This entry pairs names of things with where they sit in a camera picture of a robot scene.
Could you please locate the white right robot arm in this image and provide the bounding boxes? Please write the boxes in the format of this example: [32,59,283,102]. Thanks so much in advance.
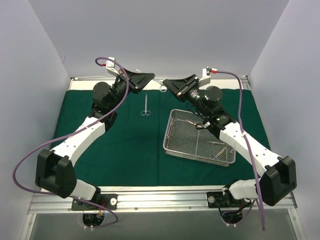
[163,74,297,207]

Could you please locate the green surgical drape cloth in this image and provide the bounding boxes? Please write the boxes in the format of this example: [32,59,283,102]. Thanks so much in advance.
[54,90,270,187]

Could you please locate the silver surgical scissors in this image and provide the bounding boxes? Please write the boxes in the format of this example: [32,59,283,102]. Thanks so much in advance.
[140,93,151,116]

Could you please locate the aluminium frame rail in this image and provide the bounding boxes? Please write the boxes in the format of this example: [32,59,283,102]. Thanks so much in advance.
[26,186,298,215]

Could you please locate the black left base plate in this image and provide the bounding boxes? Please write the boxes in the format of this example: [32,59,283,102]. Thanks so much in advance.
[71,193,118,211]

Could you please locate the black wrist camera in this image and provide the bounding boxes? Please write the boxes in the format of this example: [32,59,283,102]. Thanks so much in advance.
[199,67,218,87]
[105,57,119,77]

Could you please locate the silver surgical clamp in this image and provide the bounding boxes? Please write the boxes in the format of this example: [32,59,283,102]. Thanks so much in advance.
[185,120,203,129]

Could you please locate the metal mesh instrument tray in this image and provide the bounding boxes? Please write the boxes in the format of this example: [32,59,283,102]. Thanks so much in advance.
[162,109,236,167]

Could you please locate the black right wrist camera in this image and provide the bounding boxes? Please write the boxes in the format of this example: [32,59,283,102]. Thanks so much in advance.
[199,67,218,87]

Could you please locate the silver surgical tweezers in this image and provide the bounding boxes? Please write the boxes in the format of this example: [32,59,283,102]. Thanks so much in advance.
[207,141,227,146]

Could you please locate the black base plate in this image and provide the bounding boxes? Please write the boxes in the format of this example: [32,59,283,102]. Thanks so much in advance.
[206,190,252,208]
[71,193,118,211]

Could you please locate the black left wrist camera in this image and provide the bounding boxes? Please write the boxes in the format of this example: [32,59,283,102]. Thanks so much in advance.
[105,57,119,77]

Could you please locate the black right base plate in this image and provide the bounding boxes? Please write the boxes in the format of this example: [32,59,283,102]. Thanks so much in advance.
[206,190,252,208]

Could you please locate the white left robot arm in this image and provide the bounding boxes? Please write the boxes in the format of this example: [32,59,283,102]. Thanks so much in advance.
[35,71,155,210]

